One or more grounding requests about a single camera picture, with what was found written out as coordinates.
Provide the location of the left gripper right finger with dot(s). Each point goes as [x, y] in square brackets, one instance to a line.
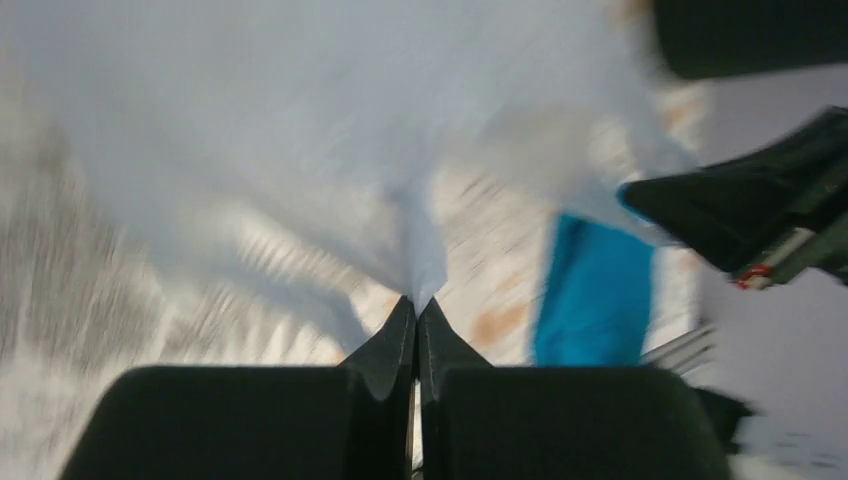
[480, 421]

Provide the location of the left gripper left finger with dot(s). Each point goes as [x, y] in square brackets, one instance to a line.
[349, 421]

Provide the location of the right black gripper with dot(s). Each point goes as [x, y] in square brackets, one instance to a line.
[767, 216]

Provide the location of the light blue plastic trash bag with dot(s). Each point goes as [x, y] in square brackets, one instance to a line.
[332, 118]

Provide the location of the black plastic trash bin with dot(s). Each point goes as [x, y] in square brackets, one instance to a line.
[722, 39]

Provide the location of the bright blue folded cloth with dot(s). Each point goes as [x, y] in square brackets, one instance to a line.
[596, 307]

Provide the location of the floral patterned table mat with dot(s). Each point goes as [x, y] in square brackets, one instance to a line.
[85, 297]

